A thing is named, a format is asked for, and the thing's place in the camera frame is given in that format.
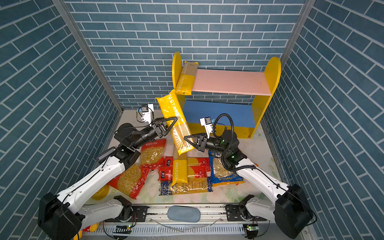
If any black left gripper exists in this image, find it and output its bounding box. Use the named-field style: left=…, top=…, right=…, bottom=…
left=130, top=116, right=176, bottom=152

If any blue clear spaghetti bag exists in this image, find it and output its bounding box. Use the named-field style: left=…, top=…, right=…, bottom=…
left=160, top=178, right=213, bottom=196

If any yellow shelf with coloured boards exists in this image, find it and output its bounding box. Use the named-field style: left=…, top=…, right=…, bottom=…
left=178, top=57, right=282, bottom=139

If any black calculator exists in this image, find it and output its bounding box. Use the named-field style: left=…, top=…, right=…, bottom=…
left=96, top=147, right=116, bottom=165

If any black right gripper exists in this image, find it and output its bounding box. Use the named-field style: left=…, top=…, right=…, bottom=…
left=186, top=132, right=231, bottom=156

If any red macaroni bag lower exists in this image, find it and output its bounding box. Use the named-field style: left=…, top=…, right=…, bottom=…
left=108, top=164, right=151, bottom=200

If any yellow pen cup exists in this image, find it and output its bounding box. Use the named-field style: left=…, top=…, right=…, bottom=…
left=91, top=184, right=110, bottom=201

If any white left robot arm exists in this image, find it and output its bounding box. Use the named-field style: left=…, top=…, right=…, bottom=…
left=38, top=117, right=178, bottom=240

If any red macaroni bag upper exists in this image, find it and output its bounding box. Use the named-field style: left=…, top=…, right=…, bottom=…
left=140, top=139, right=167, bottom=165

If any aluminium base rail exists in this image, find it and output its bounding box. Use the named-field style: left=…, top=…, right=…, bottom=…
left=67, top=202, right=310, bottom=238

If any blue orecchiette pasta bag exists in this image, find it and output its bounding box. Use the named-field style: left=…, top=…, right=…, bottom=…
left=208, top=151, right=244, bottom=187

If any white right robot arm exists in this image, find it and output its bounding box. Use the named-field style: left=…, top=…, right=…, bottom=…
left=184, top=130, right=316, bottom=239

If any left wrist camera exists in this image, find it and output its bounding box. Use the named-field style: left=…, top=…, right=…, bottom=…
left=137, top=104, right=154, bottom=124

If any red macaroni bag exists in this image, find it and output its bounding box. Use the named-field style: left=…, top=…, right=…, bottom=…
left=140, top=139, right=167, bottom=165
left=108, top=164, right=151, bottom=200

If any yellow plush toy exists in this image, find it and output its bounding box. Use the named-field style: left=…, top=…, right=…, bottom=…
left=73, top=223, right=100, bottom=240

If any grey blue oval pad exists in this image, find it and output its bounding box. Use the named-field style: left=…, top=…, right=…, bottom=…
left=167, top=206, right=201, bottom=223

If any red yellow spaghetti bag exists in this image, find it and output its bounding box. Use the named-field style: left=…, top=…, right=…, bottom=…
left=158, top=157, right=212, bottom=181

